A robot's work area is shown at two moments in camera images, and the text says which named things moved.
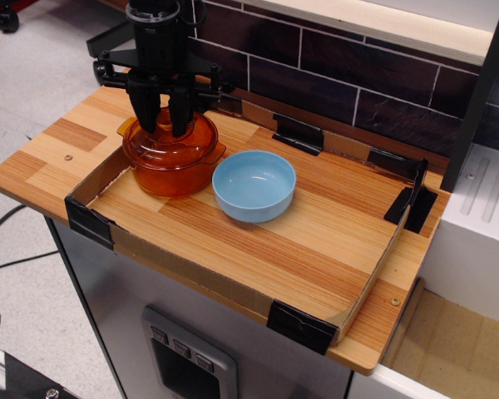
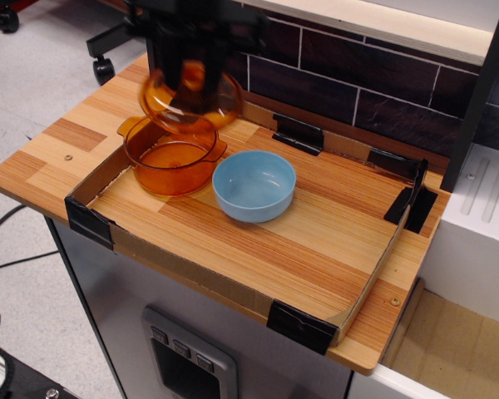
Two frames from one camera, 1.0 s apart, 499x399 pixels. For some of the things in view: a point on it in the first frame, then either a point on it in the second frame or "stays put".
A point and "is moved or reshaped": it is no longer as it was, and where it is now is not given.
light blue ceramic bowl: (254, 186) stays put
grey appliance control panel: (182, 366) stays put
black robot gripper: (161, 56) → (225, 22)
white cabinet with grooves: (472, 258) stays put
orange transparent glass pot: (164, 165) stays put
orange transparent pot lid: (195, 147) is moved or reshaped
